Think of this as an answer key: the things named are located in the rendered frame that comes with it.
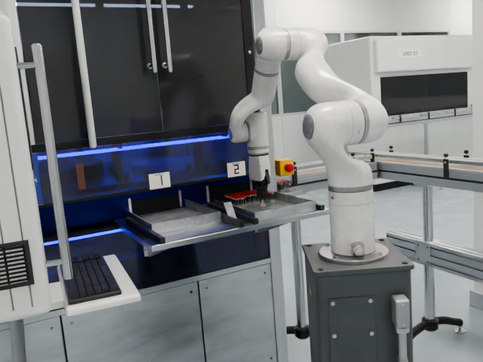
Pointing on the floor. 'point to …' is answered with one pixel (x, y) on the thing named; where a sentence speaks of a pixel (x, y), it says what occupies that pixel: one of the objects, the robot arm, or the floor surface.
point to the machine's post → (257, 7)
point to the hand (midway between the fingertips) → (261, 192)
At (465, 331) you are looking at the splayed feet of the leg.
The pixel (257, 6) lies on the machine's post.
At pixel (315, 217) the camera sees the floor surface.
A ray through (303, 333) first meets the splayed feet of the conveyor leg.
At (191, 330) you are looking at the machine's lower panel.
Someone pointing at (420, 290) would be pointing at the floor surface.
